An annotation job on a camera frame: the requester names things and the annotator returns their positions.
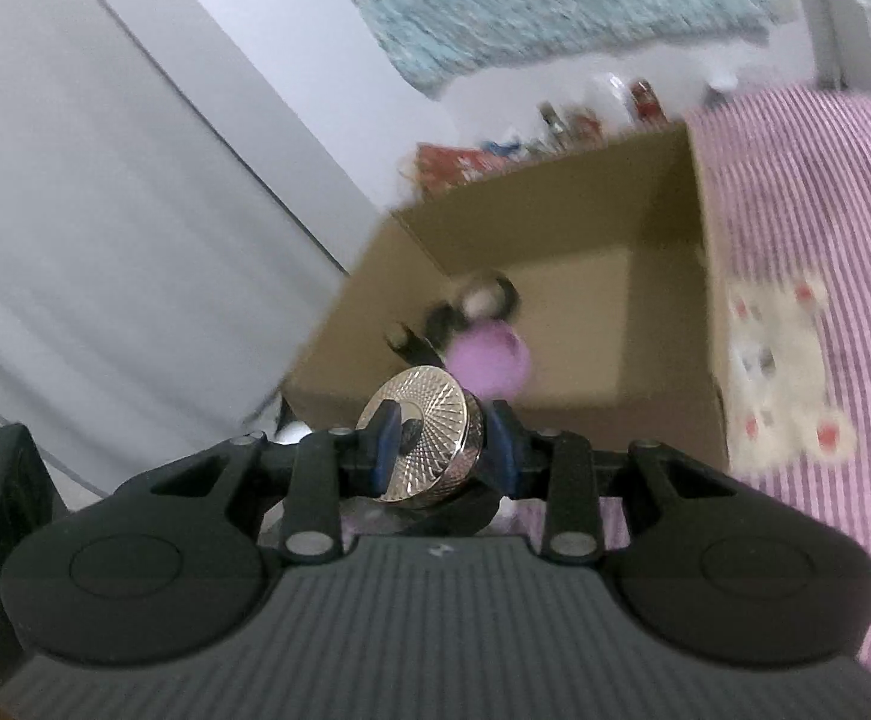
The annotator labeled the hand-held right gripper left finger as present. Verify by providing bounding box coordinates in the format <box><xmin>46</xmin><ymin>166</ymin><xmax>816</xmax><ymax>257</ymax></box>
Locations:
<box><xmin>148</xmin><ymin>399</ymin><xmax>406</xmax><ymax>563</ymax></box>

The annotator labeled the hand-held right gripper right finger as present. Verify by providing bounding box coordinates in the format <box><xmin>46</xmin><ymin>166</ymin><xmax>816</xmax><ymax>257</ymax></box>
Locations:
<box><xmin>480</xmin><ymin>397</ymin><xmax>744</xmax><ymax>565</ymax></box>

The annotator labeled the black jar with gold lid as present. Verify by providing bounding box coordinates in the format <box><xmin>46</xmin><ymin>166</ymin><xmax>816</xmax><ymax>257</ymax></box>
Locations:
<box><xmin>356</xmin><ymin>364</ymin><xmax>498</xmax><ymax>535</ymax></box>

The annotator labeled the purple plastic lid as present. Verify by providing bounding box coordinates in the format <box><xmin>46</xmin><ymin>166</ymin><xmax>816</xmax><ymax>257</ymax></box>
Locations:
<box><xmin>442</xmin><ymin>319</ymin><xmax>532</xmax><ymax>400</ymax></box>

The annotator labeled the black lipstick tube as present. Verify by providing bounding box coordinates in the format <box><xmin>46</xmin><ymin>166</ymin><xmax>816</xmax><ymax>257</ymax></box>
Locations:
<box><xmin>382</xmin><ymin>321</ymin><xmax>444</xmax><ymax>370</ymax></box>

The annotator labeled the black lipstick cap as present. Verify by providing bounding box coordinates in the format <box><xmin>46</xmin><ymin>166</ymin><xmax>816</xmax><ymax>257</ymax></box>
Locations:
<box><xmin>424</xmin><ymin>300</ymin><xmax>466</xmax><ymax>338</ymax></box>

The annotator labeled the black tape roll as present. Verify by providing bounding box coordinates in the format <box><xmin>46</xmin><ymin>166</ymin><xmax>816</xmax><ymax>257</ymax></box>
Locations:
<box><xmin>457</xmin><ymin>271</ymin><xmax>519</xmax><ymax>320</ymax></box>

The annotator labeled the brown cardboard box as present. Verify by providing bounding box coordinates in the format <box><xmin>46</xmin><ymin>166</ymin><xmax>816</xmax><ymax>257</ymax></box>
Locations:
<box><xmin>281</xmin><ymin>122</ymin><xmax>731</xmax><ymax>475</ymax></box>

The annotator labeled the red plastic bag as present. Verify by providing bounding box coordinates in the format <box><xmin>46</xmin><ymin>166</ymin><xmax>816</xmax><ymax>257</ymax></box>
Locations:
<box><xmin>412</xmin><ymin>141</ymin><xmax>511</xmax><ymax>203</ymax></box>

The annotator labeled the grey curtain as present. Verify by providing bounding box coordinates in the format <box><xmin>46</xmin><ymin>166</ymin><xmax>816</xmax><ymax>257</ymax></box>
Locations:
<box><xmin>0</xmin><ymin>0</ymin><xmax>376</xmax><ymax>496</ymax></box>

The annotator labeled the jar with red lid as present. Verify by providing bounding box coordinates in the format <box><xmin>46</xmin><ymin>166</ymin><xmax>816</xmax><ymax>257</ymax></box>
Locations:
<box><xmin>626</xmin><ymin>79</ymin><xmax>669</xmax><ymax>125</ymax></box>

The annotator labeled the pink checked blanket with bear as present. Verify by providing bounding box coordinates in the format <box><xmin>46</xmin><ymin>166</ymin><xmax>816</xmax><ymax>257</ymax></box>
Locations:
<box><xmin>472</xmin><ymin>82</ymin><xmax>871</xmax><ymax>698</ymax></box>

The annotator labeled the blue floral cloth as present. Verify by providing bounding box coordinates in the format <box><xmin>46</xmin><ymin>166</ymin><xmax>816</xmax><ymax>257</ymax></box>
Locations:
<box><xmin>311</xmin><ymin>0</ymin><xmax>774</xmax><ymax>98</ymax></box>

